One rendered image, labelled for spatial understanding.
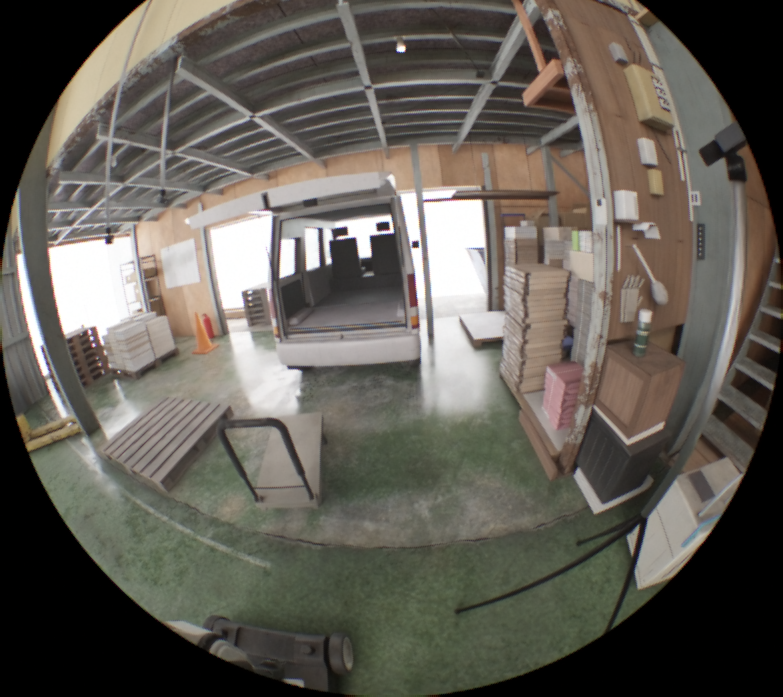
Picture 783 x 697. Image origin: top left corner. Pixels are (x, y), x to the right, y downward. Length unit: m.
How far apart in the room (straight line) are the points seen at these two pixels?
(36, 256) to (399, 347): 4.07
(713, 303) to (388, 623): 2.28
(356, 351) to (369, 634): 2.16
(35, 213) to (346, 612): 4.16
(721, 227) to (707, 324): 0.57
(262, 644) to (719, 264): 2.72
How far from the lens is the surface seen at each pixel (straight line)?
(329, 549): 1.62
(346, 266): 4.37
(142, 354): 5.08
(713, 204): 1.97
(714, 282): 1.97
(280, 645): 1.33
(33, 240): 3.81
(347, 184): 1.35
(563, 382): 1.90
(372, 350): 2.49
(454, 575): 1.49
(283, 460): 1.85
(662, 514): 1.46
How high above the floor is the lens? 1.41
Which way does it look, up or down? 14 degrees down
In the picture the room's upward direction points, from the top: 6 degrees counter-clockwise
